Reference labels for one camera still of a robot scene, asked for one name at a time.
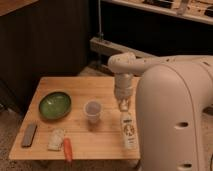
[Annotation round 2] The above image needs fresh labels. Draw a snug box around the green bowl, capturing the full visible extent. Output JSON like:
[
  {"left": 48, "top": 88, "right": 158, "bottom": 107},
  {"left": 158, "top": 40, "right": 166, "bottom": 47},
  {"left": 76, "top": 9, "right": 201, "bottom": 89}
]
[{"left": 39, "top": 91, "right": 72, "bottom": 120}]

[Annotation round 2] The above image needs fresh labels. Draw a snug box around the white plastic bottle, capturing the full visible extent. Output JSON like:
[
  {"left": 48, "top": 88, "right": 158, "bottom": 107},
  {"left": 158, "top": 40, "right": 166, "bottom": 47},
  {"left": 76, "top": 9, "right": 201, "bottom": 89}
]
[{"left": 119, "top": 102, "right": 136, "bottom": 150}]

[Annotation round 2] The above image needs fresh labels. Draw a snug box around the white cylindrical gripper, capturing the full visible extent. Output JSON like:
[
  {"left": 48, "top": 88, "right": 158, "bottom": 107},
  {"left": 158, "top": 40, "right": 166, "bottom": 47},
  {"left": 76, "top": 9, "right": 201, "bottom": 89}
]
[{"left": 114, "top": 74, "right": 133, "bottom": 110}]

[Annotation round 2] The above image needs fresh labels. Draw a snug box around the metal frame rail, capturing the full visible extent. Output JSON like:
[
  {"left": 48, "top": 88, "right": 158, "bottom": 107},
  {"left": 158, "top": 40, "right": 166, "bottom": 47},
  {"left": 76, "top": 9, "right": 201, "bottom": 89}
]
[{"left": 90, "top": 37, "right": 153, "bottom": 59}]

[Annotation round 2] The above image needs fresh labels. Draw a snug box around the orange carrot toy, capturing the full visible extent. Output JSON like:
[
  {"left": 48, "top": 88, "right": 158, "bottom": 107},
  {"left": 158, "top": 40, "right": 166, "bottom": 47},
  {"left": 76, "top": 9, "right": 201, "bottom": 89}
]
[{"left": 63, "top": 138, "right": 73, "bottom": 162}]

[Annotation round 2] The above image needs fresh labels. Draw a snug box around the background shelf with items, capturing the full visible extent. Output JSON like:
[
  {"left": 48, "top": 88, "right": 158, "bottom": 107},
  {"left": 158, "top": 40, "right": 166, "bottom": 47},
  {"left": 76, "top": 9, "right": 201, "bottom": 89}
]
[{"left": 104, "top": 0, "right": 213, "bottom": 25}]

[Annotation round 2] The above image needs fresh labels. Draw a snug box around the dark grey rectangular block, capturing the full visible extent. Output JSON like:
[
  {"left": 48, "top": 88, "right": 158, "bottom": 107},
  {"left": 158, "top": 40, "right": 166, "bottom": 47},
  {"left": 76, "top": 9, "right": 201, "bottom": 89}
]
[{"left": 21, "top": 123, "right": 37, "bottom": 148}]

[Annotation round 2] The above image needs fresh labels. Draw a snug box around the clear plastic cup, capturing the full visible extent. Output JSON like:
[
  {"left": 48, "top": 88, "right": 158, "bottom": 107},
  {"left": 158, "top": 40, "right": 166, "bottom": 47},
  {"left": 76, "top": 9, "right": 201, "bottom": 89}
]
[{"left": 83, "top": 100, "right": 102, "bottom": 124}]

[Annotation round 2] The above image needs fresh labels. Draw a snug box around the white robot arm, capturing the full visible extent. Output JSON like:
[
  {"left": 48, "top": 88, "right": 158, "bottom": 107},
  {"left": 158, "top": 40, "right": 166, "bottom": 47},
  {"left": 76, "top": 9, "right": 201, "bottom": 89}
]
[{"left": 108, "top": 52, "right": 213, "bottom": 171}]

